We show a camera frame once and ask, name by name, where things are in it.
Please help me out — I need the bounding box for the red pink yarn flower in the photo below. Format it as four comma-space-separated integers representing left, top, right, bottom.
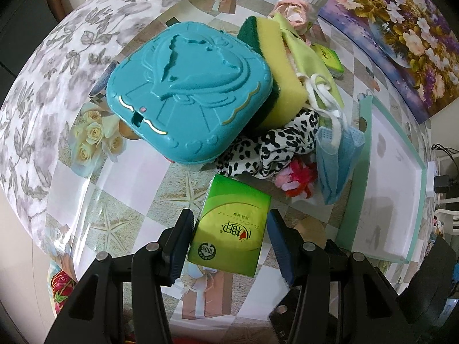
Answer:
275, 158, 318, 199

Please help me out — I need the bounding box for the yellow green sponge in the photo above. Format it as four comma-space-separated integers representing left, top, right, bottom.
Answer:
237, 15, 307, 129

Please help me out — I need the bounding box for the mint white storage tray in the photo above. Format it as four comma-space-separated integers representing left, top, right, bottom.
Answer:
335, 95, 426, 263

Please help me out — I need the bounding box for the blue face mask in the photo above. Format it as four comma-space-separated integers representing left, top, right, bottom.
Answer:
316, 127, 365, 205

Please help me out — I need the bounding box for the black white spotted cloth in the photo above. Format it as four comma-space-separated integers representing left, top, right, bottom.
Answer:
215, 110, 319, 179

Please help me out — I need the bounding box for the lime green cloth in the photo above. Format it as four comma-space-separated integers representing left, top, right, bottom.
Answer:
272, 13, 344, 108

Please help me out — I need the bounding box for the small green tissue pack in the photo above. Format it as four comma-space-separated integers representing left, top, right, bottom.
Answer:
311, 44, 344, 79

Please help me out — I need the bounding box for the teal plastic toy case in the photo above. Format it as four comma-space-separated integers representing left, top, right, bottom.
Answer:
107, 22, 273, 165

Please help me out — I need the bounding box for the grey floral tablecloth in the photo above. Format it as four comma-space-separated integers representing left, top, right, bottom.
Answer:
1, 0, 180, 255

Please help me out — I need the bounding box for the floral painting canvas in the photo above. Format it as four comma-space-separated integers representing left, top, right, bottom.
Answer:
319, 0, 458, 123

